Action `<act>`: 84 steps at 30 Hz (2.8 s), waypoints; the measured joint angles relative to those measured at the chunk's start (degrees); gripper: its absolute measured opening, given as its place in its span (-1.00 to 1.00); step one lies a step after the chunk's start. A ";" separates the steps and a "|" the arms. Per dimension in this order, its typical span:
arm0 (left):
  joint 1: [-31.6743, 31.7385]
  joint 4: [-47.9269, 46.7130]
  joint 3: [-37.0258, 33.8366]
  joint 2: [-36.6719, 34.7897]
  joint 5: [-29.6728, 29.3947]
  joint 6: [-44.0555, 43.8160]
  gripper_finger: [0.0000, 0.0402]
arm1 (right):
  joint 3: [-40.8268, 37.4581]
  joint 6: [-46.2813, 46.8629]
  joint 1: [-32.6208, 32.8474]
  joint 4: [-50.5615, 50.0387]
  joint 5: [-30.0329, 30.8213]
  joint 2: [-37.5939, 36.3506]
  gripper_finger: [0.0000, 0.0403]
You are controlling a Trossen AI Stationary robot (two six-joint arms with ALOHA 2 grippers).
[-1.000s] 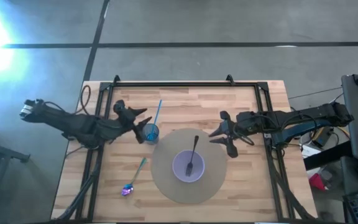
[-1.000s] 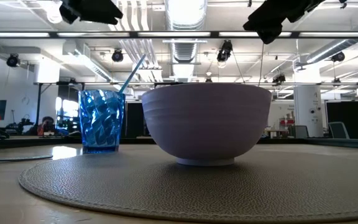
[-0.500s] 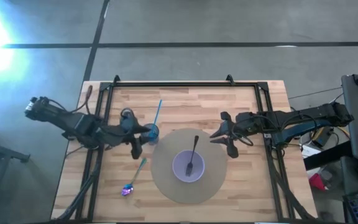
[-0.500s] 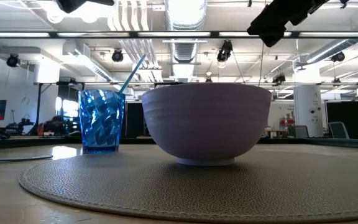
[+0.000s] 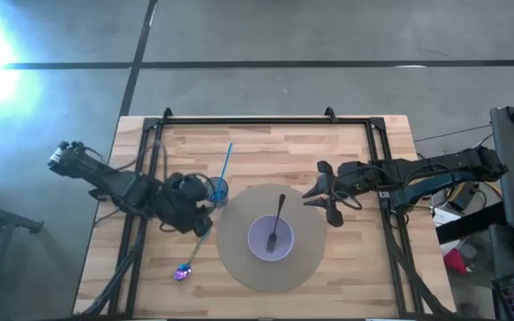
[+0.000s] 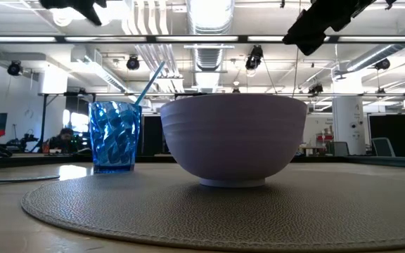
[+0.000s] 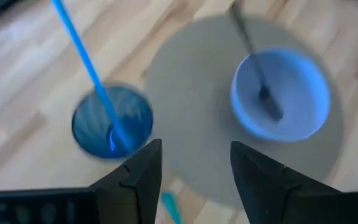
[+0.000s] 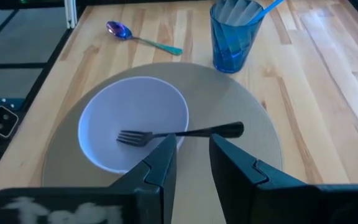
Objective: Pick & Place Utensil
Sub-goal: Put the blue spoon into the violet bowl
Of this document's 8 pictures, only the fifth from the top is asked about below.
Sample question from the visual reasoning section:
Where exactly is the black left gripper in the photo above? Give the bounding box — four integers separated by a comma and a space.
161, 172, 217, 238

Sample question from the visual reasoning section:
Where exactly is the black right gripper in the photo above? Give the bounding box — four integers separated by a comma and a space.
302, 160, 377, 228

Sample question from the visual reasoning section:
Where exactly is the blue faceted plastic cup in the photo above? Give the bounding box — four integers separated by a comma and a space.
206, 176, 230, 210

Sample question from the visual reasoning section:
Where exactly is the lilac bowl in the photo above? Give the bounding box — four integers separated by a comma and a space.
246, 214, 295, 263

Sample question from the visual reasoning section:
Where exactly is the black fork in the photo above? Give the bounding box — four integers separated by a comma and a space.
265, 193, 287, 254

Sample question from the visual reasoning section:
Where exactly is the round grey placemat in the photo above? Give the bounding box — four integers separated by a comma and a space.
215, 183, 328, 294

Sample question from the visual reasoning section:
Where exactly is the iridescent purple metal spoon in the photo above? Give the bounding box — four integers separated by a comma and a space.
173, 229, 212, 283

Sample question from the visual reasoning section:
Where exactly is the white box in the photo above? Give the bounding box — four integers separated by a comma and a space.
432, 207, 463, 227

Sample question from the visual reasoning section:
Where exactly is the black power device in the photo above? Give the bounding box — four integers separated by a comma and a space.
451, 182, 479, 211

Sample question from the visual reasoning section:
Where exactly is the red object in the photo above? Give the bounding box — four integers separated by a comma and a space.
443, 248, 470, 274

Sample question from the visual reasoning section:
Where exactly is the black desk beam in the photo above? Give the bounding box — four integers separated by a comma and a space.
435, 201, 508, 245

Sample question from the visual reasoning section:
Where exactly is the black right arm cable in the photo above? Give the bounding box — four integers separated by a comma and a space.
333, 189, 364, 211

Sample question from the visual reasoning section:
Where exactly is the black metal rig frame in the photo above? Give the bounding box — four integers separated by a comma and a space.
80, 106, 452, 318

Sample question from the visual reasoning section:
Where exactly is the thin grey floor cable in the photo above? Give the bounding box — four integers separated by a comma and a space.
412, 124, 493, 144

